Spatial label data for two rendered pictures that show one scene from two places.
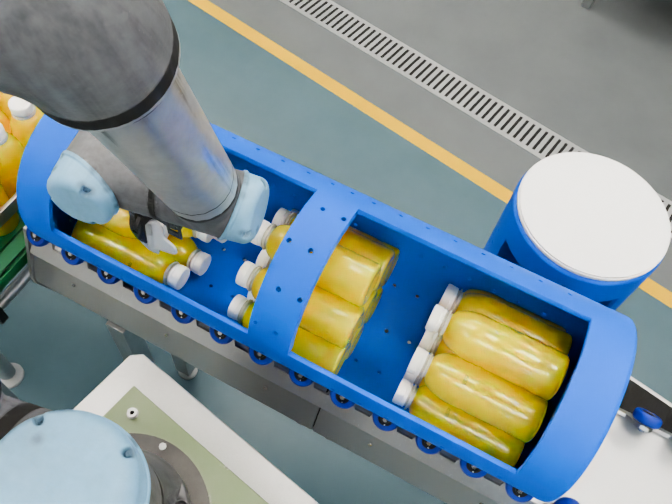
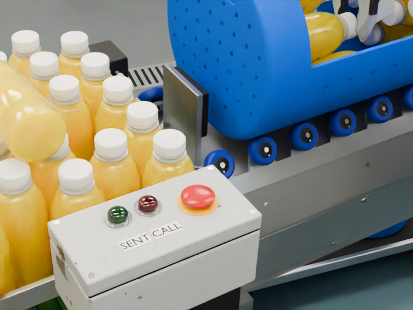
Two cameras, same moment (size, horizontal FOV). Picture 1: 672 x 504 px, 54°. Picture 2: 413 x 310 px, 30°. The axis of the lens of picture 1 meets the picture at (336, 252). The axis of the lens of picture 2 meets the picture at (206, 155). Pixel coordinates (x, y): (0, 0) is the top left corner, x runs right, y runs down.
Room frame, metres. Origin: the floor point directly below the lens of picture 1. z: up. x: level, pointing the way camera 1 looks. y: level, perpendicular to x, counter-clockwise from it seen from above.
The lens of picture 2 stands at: (0.05, 1.21, 1.63)
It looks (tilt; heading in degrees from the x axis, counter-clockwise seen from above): 37 degrees down; 308
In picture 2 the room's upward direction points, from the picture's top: 2 degrees clockwise
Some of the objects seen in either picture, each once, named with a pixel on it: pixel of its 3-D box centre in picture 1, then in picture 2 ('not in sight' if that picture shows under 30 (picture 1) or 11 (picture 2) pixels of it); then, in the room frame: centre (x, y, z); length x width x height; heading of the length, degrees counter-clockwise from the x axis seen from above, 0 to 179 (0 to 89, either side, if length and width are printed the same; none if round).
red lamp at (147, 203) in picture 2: not in sight; (147, 203); (0.47, 0.77, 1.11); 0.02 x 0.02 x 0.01
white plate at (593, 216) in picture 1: (593, 213); not in sight; (0.75, -0.45, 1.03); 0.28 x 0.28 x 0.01
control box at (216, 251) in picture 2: not in sight; (156, 251); (0.45, 0.77, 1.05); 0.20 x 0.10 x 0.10; 70
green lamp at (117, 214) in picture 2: not in sight; (117, 214); (0.48, 0.80, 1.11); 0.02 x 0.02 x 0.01
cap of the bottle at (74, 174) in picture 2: not in sight; (75, 174); (0.58, 0.76, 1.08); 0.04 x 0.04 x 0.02
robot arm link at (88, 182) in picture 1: (114, 171); not in sight; (0.41, 0.25, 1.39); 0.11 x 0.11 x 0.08; 81
